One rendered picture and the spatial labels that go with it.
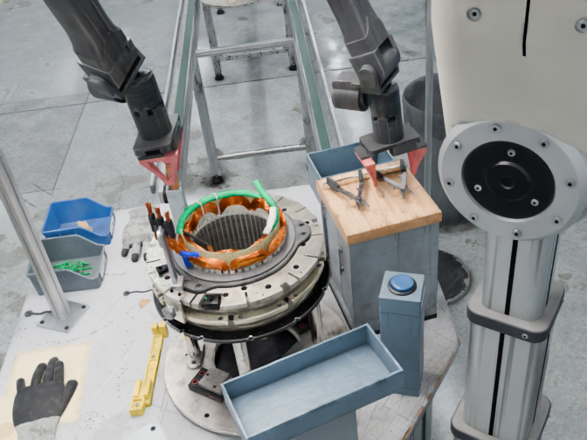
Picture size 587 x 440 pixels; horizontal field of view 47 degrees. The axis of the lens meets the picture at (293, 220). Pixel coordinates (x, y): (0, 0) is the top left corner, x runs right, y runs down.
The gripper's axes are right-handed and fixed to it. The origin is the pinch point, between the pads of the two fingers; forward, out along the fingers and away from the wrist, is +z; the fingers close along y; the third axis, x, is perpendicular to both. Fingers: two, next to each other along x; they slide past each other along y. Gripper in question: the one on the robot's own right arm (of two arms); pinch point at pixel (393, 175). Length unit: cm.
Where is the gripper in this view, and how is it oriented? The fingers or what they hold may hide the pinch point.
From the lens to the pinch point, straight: 136.2
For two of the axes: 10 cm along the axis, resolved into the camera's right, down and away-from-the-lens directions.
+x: 2.6, 5.3, -8.1
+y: -9.5, 2.9, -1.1
